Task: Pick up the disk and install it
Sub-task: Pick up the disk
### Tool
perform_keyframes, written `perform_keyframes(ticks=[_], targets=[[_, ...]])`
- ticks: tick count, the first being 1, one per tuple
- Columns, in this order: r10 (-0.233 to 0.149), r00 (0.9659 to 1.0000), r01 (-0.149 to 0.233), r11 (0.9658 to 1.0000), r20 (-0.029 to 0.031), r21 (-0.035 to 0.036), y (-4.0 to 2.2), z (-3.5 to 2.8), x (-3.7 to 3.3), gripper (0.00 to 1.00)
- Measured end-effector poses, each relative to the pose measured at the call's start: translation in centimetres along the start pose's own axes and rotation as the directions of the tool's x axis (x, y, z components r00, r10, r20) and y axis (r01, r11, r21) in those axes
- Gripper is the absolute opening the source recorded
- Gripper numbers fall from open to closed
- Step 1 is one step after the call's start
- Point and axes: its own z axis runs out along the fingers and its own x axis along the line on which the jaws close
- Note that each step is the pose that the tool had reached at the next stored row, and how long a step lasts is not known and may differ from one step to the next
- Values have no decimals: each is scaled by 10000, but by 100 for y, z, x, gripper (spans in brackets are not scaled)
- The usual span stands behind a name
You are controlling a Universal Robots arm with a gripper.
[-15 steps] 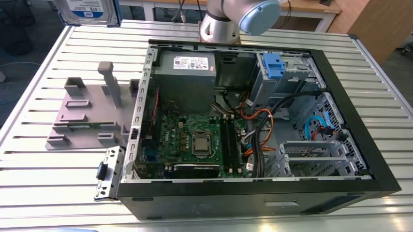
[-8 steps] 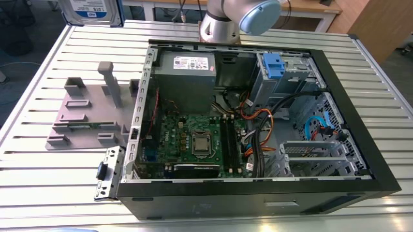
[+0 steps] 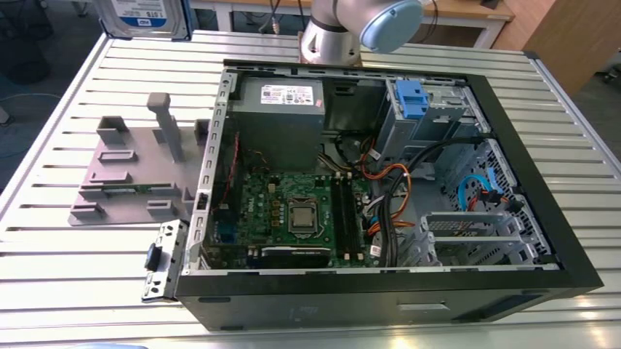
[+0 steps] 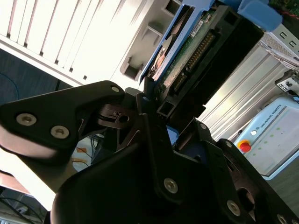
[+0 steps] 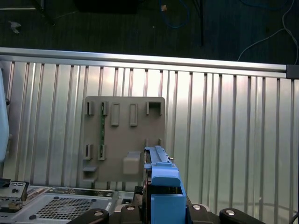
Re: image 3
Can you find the white framed desk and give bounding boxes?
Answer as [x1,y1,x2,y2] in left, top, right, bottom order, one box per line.
[188,0,317,33]

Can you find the metal optical drive cage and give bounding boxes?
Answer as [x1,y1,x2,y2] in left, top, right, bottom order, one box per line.
[375,78,491,164]

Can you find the white floor cable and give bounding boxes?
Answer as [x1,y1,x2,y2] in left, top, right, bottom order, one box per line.
[0,92,67,103]

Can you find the thick black cable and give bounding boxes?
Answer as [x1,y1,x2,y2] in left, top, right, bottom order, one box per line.
[378,134,491,268]

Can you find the CPU socket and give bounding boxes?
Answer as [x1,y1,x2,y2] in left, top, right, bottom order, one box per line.
[284,196,322,238]

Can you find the hard disk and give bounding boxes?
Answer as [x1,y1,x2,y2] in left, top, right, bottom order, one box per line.
[91,0,194,40]

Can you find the orange power wires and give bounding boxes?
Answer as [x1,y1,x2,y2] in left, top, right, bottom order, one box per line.
[363,163,414,237]

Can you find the metal card retainer bracket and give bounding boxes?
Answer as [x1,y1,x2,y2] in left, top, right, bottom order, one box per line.
[140,220,190,302]

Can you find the wooden top desk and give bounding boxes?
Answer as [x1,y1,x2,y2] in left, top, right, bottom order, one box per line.
[419,0,516,48]

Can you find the black open PC case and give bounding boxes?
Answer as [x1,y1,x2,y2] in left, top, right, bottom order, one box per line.
[172,57,605,332]

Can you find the black office chair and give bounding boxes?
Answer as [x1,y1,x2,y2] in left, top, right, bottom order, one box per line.
[0,0,55,85]

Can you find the black power wire connector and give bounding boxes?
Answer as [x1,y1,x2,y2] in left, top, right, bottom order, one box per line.
[477,187,525,214]

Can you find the grey parts rack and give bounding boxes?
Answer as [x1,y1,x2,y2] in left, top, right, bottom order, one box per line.
[67,92,215,227]

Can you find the silver CPU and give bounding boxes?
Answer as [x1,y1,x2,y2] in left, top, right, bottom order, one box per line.
[290,207,315,228]

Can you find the black RAM slot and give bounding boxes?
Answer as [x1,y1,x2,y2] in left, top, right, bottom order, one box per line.
[331,173,351,261]
[343,173,366,261]

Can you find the grey power supply unit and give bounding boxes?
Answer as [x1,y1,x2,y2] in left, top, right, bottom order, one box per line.
[227,76,326,175]

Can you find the thin red wire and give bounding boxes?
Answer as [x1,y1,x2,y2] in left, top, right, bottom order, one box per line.
[220,131,242,210]

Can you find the black graphics card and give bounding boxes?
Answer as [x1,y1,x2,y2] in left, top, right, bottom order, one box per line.
[247,245,331,270]

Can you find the blue data wire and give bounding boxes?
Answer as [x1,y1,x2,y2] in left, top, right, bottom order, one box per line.
[455,169,501,212]

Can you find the green motherboard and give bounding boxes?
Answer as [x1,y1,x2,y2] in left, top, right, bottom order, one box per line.
[206,172,385,270]

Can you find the metal disk bay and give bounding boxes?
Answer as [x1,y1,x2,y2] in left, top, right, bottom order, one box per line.
[419,210,554,268]

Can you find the blue plastic drive latch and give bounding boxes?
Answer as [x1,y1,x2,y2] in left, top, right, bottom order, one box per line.
[395,79,431,119]

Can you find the black yellow wire bundle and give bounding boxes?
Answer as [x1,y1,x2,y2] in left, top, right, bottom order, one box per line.
[318,130,378,175]

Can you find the wooden cabinet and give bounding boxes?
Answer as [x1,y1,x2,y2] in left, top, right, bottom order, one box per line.
[491,0,621,97]

